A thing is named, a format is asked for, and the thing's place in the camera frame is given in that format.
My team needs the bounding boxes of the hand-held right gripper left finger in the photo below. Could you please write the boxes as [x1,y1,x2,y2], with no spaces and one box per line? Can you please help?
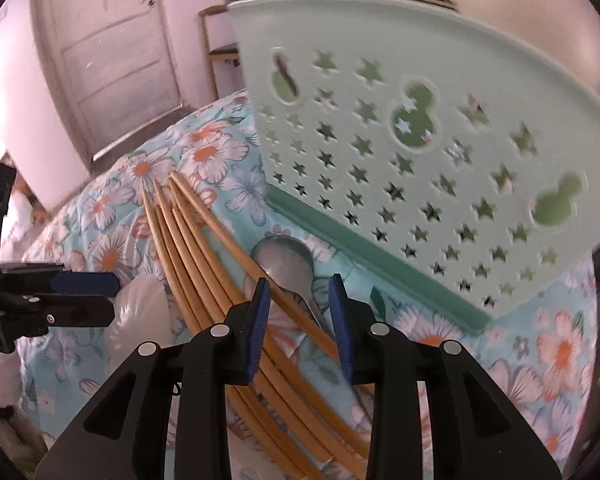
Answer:
[36,277,271,480]

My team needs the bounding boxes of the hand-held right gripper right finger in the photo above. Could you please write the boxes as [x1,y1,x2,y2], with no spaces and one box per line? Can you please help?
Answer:
[328,274,564,480]

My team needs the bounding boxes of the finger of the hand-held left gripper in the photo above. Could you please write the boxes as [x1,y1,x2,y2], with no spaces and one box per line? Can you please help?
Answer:
[0,262,121,297]
[27,294,117,330]

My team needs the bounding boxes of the metal spoon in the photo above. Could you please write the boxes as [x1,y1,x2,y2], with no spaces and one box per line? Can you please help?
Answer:
[251,236,337,336]

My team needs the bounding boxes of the bundle of bamboo chopsticks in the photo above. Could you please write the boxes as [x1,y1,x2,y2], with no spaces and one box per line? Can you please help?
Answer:
[142,172,377,480]

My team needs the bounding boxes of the mint green star-hole utensil basket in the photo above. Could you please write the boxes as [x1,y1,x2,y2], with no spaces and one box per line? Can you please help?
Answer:
[227,0,600,337]

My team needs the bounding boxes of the floral printed blanket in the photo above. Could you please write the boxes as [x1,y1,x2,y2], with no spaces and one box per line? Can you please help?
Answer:
[17,87,600,480]

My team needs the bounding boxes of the white panel door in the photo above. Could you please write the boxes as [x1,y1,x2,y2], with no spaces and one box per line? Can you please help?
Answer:
[30,0,187,173]

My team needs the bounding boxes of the wooden chair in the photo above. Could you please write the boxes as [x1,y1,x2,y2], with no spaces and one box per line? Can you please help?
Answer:
[198,4,247,102]

